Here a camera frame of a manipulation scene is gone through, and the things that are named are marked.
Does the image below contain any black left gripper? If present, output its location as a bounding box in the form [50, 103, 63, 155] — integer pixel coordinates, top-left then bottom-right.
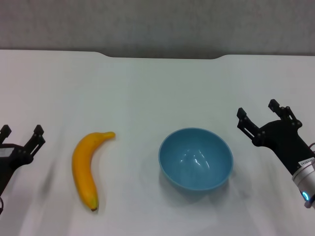
[0, 124, 47, 198]

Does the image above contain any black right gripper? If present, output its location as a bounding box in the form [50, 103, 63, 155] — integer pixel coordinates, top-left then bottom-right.
[236, 98, 315, 176]

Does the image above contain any yellow banana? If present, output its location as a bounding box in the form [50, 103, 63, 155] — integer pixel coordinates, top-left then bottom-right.
[71, 131, 116, 212]

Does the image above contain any blue bowl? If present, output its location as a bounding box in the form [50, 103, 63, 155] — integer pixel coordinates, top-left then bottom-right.
[158, 127, 234, 192]

